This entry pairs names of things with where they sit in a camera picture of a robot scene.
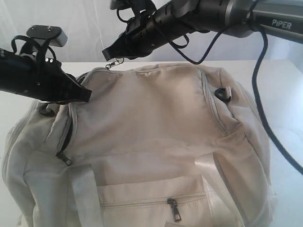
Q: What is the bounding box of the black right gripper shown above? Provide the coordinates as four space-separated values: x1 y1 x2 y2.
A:
102 4 189 60

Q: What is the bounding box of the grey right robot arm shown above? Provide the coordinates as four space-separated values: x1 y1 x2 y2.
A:
102 0 303 61

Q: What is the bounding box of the beige duffel bag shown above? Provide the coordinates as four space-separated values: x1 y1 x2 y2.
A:
2 63 276 227

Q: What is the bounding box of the white sheer curtain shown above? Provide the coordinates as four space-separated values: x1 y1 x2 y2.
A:
0 0 303 64

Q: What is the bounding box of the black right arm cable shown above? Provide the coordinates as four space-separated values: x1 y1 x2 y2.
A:
117 0 303 170

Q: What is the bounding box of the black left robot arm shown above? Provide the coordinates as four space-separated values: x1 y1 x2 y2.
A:
0 49 92 104

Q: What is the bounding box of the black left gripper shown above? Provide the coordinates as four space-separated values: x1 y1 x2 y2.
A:
21 60 92 104

